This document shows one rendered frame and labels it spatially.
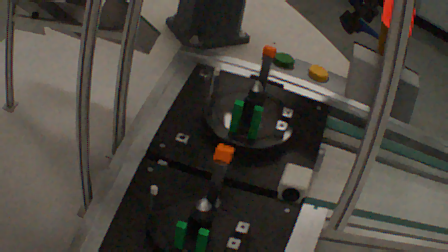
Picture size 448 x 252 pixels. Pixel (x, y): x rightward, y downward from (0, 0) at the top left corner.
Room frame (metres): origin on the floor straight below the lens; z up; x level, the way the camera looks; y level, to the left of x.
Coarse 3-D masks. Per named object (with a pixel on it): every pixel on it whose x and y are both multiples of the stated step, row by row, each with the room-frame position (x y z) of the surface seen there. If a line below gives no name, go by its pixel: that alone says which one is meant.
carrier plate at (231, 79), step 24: (192, 72) 0.91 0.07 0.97; (192, 96) 0.85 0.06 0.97; (288, 96) 0.90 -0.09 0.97; (168, 120) 0.78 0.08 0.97; (192, 120) 0.79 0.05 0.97; (312, 120) 0.85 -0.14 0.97; (168, 144) 0.73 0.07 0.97; (192, 144) 0.74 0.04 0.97; (312, 144) 0.79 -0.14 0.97; (192, 168) 0.69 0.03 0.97; (240, 168) 0.71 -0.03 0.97; (264, 168) 0.72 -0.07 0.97; (312, 168) 0.73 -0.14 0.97; (264, 192) 0.68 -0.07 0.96
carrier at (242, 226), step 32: (128, 192) 0.61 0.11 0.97; (160, 192) 0.63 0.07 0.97; (192, 192) 0.64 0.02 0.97; (224, 192) 0.65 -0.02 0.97; (128, 224) 0.54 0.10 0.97; (160, 224) 0.55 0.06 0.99; (192, 224) 0.54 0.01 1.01; (224, 224) 0.57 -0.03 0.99; (256, 224) 0.60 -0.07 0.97; (288, 224) 0.61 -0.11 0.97
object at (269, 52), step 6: (264, 48) 0.87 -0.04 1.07; (270, 48) 0.87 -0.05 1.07; (264, 54) 0.87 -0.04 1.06; (270, 54) 0.87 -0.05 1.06; (264, 60) 0.86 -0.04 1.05; (270, 60) 0.85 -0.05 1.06; (264, 66) 0.86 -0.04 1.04; (270, 66) 0.87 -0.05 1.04; (264, 72) 0.86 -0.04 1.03; (258, 78) 0.86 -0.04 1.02; (264, 78) 0.86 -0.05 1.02; (264, 84) 0.85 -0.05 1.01; (264, 90) 0.85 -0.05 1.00
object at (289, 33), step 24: (144, 0) 1.37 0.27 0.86; (168, 0) 1.38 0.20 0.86; (264, 0) 1.47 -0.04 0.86; (264, 24) 1.33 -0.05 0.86; (288, 24) 1.36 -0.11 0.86; (168, 48) 1.14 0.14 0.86; (216, 48) 1.17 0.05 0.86; (240, 48) 1.19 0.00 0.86; (288, 48) 1.24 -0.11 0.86; (312, 48) 1.27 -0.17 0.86; (336, 72) 1.19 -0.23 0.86
